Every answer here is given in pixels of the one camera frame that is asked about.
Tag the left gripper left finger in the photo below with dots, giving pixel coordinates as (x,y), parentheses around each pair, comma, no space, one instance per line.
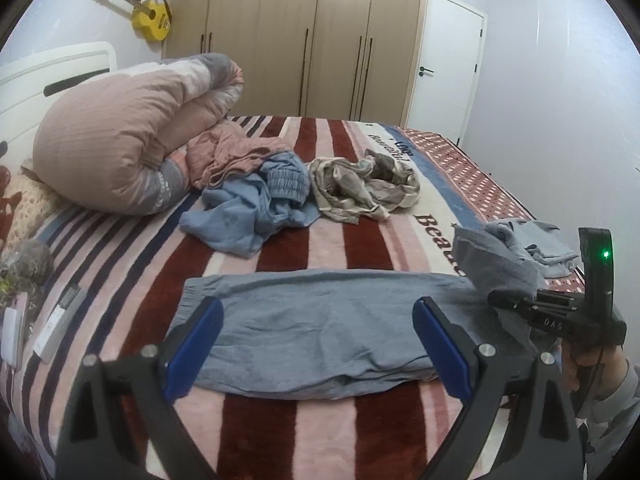
(96,441)

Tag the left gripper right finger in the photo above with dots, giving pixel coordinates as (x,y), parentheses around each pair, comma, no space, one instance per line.
(541,440)

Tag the grey-blue pants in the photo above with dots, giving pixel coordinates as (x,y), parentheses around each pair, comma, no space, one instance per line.
(332,334)

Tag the person in grey pajamas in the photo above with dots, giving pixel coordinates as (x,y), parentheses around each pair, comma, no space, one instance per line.
(612,411)

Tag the light blue folded garment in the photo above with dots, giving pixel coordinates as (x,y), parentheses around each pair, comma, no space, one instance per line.
(538,242)

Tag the white remote control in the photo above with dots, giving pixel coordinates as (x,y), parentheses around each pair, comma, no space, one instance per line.
(58,321)

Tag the white charger box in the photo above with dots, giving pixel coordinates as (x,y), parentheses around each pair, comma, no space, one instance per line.
(14,330)

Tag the striped bed blanket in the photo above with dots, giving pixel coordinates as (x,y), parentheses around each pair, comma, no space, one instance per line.
(133,270)

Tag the clear plastic bag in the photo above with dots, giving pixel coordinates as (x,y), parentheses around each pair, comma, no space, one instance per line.
(29,263)

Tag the red floral pillow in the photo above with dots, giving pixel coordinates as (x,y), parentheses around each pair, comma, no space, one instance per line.
(26,203)

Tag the beige patterned crumpled garment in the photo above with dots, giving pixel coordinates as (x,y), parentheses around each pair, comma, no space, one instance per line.
(373,187)

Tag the blue crumpled garment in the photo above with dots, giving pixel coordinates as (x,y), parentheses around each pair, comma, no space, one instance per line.
(247,209)

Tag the white door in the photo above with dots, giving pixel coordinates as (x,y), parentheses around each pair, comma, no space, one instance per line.
(448,68)

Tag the rolled pink duvet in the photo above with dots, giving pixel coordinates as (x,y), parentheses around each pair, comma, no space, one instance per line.
(113,142)

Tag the pink crumpled garment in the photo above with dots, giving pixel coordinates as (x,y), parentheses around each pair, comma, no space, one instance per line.
(224,150)

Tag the white headboard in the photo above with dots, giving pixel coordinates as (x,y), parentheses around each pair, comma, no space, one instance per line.
(29,87)

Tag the wooden wardrobe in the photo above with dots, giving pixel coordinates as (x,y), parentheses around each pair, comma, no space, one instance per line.
(336,59)

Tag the yellow ukulele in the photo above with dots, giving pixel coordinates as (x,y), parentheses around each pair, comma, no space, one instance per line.
(150,18)

